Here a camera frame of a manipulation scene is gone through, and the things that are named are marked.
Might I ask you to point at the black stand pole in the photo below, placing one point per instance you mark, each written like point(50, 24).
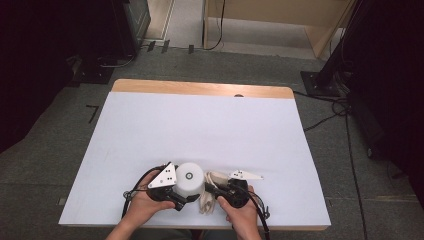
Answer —
point(333, 63)

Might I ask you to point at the dark floor base plate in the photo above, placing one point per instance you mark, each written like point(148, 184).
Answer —
point(96, 75)

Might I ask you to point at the small grey floor plate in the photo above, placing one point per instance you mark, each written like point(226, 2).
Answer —
point(61, 201)

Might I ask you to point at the black cabinet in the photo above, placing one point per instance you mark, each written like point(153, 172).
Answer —
point(133, 23)

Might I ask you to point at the beige cloth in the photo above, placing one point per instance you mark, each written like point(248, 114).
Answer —
point(206, 205)

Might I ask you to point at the white-topped wooden table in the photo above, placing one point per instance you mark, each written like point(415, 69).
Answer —
point(200, 88)

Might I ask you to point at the person's right hand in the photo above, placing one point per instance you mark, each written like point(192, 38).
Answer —
point(245, 218)

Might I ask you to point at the person's left hand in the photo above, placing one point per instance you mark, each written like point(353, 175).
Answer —
point(143, 210)

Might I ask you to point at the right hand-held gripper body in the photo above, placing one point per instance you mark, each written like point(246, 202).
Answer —
point(243, 175)

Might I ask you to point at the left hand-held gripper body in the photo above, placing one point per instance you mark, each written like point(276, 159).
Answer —
point(165, 178)

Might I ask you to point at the wooden shelf unit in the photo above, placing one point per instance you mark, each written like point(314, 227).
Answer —
point(266, 10)

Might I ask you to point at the dark curtain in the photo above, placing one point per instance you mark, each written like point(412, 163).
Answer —
point(393, 83)
point(33, 66)

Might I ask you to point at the black stand base plate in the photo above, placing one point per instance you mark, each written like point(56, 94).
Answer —
point(311, 83)

